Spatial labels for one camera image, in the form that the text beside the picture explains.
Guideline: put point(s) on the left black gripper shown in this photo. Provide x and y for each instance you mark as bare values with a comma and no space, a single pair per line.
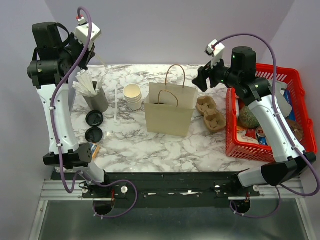
88,55

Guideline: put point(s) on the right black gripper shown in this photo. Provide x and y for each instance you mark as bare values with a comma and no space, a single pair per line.
200,80

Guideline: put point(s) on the single white straw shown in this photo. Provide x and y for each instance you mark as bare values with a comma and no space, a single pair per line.
101,60

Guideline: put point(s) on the brown paper bag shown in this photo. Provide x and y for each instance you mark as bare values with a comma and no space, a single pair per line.
173,118

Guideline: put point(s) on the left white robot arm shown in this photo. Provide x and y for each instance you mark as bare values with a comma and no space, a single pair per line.
52,63

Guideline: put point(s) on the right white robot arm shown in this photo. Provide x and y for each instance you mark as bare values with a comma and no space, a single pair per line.
290,156

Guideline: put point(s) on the white wrapped straws bundle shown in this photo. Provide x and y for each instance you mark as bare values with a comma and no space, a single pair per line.
87,85

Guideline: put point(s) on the stack of cardboard cup carriers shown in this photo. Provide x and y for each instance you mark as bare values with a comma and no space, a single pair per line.
213,119

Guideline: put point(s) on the grey straw holder cup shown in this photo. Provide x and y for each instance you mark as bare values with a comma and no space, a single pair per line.
98,102

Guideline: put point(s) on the stack of white paper cups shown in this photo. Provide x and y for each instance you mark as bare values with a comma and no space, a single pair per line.
133,96

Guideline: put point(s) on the green melon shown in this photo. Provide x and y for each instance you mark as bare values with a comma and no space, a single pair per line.
247,119

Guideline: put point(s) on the red white snack packet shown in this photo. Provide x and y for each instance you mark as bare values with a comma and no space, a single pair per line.
246,135

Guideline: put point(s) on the blue drink can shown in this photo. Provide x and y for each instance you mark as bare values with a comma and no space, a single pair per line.
261,136

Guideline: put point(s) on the red plastic basket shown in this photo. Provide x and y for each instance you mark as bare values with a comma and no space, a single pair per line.
262,153

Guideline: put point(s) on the blue box in basket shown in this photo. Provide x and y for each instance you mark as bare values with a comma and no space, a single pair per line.
287,96

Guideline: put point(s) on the grey plastic bag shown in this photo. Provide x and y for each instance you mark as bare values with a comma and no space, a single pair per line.
284,107

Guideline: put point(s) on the blue orange packet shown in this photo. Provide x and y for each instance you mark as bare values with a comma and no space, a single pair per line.
95,148

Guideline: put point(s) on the brown lidded tub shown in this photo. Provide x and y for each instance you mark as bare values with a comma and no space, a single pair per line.
296,129

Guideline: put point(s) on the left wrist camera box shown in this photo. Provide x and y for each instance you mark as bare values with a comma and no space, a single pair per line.
81,32

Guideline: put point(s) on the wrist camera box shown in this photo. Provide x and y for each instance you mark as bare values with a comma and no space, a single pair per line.
216,51
81,32

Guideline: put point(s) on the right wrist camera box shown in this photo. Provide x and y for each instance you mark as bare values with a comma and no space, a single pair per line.
216,51

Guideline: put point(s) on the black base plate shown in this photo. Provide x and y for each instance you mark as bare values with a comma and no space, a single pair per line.
168,190

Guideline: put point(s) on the aluminium rail frame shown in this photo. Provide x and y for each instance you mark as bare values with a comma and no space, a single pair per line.
53,190

